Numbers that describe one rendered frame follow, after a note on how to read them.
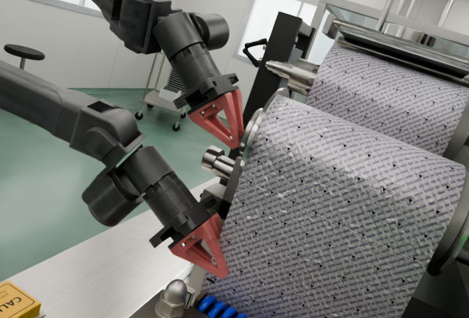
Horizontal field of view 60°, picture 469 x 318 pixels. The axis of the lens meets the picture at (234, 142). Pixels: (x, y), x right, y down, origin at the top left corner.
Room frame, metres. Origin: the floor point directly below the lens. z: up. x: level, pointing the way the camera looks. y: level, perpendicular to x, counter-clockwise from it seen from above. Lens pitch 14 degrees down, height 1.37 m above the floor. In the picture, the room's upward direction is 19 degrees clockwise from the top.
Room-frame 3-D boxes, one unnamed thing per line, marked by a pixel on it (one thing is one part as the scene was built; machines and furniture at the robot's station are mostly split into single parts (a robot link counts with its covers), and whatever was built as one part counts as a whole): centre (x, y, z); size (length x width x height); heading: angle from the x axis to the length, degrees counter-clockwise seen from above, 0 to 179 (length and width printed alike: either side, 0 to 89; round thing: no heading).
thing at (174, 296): (0.43, 0.01, 1.05); 0.04 x 0.04 x 0.04
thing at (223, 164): (0.60, -0.01, 1.05); 0.06 x 0.05 x 0.31; 72
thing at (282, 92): (0.55, -0.04, 1.25); 0.15 x 0.01 x 0.15; 162
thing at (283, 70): (0.82, -0.04, 1.34); 0.06 x 0.03 x 0.03; 72
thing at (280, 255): (0.46, -0.13, 1.11); 0.23 x 0.01 x 0.18; 72
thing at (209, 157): (0.61, 0.02, 1.18); 0.04 x 0.02 x 0.04; 162
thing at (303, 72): (0.80, -0.10, 1.34); 0.06 x 0.06 x 0.06; 72
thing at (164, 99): (5.29, 1.04, 0.51); 0.91 x 0.58 x 1.02; 6
